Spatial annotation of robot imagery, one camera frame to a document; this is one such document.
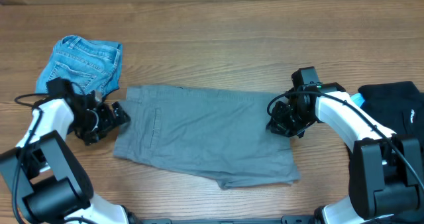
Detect grey shorts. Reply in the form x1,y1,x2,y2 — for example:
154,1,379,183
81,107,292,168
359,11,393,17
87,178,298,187
113,85,301,189

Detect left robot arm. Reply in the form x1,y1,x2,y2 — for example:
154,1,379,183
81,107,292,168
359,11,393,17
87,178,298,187
1,78,139,224

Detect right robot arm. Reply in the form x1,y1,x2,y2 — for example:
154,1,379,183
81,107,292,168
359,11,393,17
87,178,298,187
266,67,423,224

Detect folded blue denim jeans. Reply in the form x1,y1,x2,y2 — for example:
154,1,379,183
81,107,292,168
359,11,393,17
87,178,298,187
35,35,123,97

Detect light blue cloth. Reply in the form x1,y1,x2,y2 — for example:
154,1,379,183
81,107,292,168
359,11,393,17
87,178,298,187
350,93,365,107

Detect black garment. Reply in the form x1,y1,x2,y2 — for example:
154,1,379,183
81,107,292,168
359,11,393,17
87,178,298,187
358,81,423,146

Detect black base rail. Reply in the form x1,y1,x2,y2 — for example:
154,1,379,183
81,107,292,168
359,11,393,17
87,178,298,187
138,215,321,224

